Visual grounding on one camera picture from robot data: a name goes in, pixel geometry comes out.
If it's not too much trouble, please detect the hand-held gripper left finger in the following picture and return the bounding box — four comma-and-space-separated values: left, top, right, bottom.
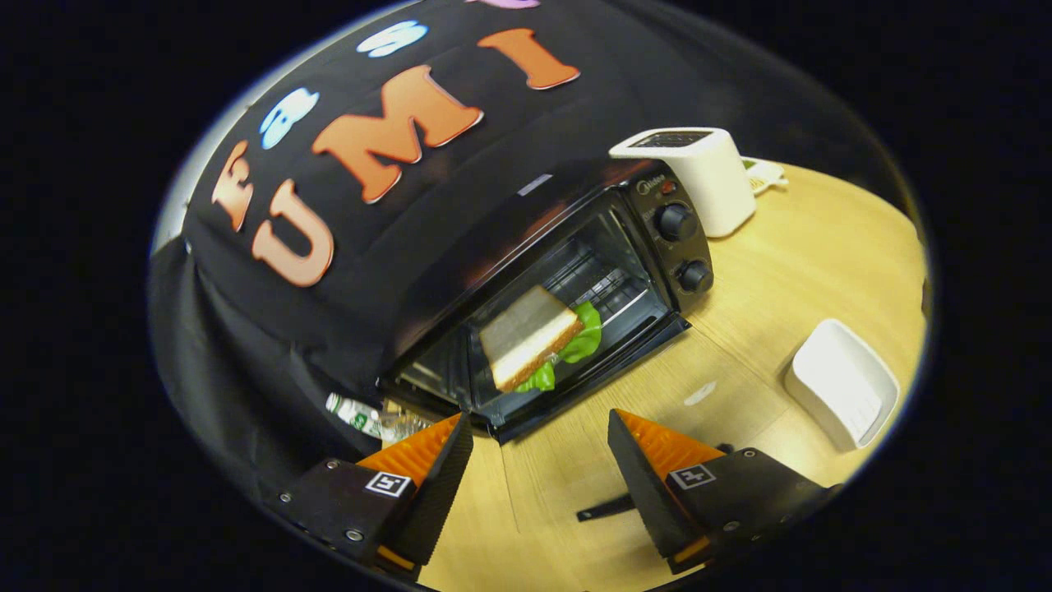
275, 413, 475, 580

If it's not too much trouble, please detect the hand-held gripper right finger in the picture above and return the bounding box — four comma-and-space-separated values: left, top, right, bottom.
607, 408, 839, 575

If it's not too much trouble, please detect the bread and lettuce sandwich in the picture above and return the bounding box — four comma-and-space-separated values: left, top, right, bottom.
479, 284, 603, 394

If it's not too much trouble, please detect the black toaster oven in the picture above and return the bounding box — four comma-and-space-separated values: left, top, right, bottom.
376, 160, 736, 523

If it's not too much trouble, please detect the white toaster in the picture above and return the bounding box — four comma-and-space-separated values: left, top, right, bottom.
609, 127, 757, 238

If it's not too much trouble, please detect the white bottle green label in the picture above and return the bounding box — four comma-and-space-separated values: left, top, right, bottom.
325, 392, 387, 437

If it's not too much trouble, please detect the white rectangular plate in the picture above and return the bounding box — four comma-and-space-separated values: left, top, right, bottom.
783, 318, 901, 453

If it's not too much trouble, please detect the white divided bean dish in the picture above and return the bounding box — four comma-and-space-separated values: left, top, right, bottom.
742, 156, 788, 197

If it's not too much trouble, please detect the metal wire basket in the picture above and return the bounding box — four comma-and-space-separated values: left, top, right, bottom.
380, 399, 436, 441

